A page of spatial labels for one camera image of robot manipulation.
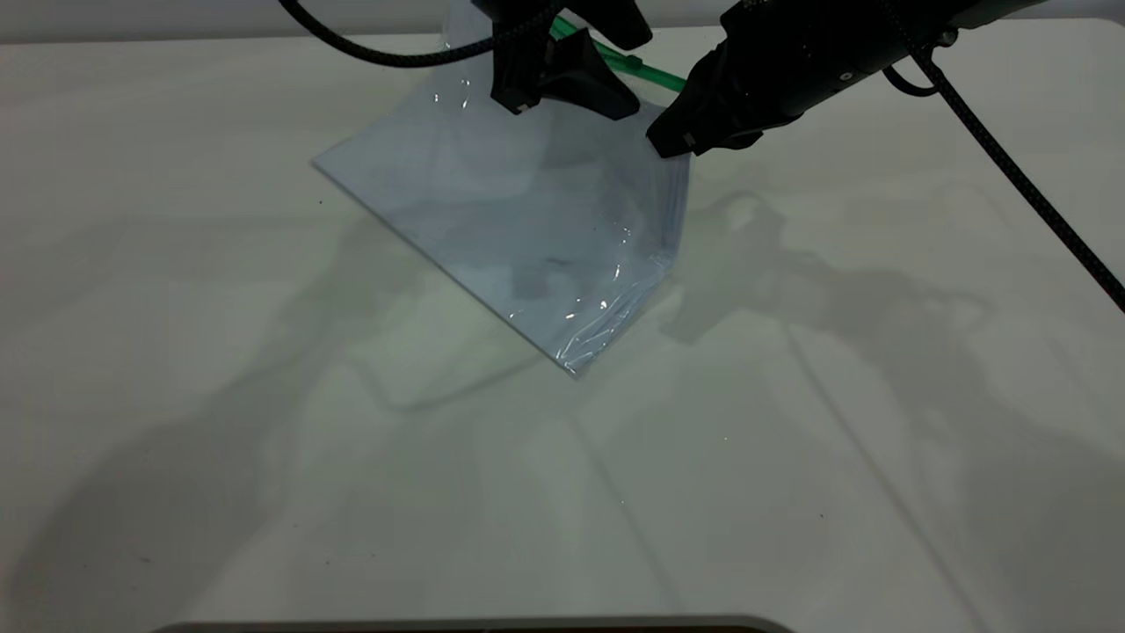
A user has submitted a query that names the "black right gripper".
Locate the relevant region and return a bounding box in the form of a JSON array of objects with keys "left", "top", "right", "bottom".
[{"left": 646, "top": 0, "right": 908, "bottom": 160}]

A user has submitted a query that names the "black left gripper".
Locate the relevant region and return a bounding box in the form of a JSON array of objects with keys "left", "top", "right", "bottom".
[{"left": 473, "top": 0, "right": 654, "bottom": 122}]

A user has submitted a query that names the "clear zip bag green strip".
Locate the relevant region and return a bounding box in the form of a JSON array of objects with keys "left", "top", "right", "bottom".
[{"left": 312, "top": 0, "right": 692, "bottom": 378}]

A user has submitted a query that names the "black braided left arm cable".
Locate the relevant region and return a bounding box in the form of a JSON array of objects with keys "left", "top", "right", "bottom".
[{"left": 278, "top": 0, "right": 565, "bottom": 69}]

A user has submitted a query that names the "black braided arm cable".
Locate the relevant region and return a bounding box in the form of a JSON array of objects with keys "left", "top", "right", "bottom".
[
  {"left": 278, "top": 0, "right": 565, "bottom": 69},
  {"left": 882, "top": 0, "right": 1125, "bottom": 315}
]

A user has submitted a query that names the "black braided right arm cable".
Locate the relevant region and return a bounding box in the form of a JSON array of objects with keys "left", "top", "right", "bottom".
[{"left": 882, "top": 0, "right": 1125, "bottom": 315}]

